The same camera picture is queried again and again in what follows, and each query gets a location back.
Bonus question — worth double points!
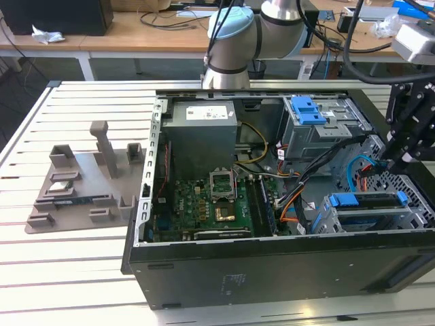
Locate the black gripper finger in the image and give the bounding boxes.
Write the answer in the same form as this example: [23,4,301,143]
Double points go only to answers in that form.
[387,84,435,174]
[380,83,411,161]

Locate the hard disk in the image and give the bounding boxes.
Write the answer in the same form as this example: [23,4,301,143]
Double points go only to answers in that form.
[312,191,408,234]

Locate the metal disk bay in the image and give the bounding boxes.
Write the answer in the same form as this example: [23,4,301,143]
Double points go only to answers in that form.
[309,191,430,235]

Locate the crumpled clear plastic bag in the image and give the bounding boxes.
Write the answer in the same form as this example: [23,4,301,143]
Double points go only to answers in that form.
[369,15,401,39]

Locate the blue plastic latch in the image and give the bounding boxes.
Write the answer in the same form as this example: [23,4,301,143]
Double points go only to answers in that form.
[291,96,332,126]

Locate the metal drive cage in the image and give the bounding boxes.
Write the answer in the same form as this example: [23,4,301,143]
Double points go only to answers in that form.
[281,96,374,167]

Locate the silver flat box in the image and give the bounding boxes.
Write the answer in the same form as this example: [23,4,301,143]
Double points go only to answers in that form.
[358,5,400,22]

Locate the black pen cup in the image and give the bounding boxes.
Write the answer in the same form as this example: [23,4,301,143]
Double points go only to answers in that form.
[337,15,356,34]

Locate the black box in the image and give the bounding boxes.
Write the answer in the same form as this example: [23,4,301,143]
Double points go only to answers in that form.
[303,9,320,48]

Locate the blue RAM stick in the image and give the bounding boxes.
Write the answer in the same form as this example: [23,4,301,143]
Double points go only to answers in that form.
[258,178,277,235]

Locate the CPU socket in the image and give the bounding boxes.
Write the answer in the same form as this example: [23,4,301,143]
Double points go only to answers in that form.
[208,168,238,204]

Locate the black open PC case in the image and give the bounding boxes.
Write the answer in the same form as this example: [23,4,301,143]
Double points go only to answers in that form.
[120,79,435,312]

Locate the grey power supply unit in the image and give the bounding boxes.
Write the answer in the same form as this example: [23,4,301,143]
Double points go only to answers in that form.
[162,101,238,181]

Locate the gold chipset heat sink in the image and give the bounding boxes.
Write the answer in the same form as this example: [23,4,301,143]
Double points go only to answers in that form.
[213,206,236,222]

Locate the black graphics card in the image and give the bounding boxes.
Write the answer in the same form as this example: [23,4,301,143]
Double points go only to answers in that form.
[181,228,253,241]

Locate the green motherboard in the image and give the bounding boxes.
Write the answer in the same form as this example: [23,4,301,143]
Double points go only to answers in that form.
[151,176,285,240]

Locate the wooden desk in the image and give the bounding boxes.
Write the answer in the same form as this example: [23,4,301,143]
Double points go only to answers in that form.
[0,10,435,65]

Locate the grey parts rack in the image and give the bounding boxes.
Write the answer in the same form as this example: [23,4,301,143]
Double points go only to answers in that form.
[25,120,150,235]

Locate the dark RAM stick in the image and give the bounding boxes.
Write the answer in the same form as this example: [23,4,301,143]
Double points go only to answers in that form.
[52,196,94,206]

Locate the black computer tower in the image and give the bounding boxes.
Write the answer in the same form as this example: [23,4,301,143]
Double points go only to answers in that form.
[0,0,115,37]

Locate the silver CPU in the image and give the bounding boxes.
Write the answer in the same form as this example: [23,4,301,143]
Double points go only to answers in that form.
[47,181,75,194]

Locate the crumpled white paper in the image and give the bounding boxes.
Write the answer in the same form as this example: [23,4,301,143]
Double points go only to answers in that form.
[31,24,65,45]

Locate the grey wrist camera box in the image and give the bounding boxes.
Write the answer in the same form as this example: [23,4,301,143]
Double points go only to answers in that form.
[393,19,435,65]

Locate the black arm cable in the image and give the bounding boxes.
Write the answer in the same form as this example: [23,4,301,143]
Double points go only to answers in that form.
[342,0,435,86]

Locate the blue wire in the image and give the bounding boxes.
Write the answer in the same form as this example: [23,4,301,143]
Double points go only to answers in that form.
[346,154,388,194]

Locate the black wire bundle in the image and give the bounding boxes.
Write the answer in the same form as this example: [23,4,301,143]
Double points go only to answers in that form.
[277,134,370,235]

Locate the yellow and black wire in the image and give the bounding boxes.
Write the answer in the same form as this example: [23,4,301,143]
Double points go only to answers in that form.
[234,121,269,170]

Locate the black wire wastebasket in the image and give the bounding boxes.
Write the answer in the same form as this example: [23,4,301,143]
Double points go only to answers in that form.
[247,59,268,81]

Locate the orange wire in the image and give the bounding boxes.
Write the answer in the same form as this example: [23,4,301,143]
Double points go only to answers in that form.
[278,200,309,225]

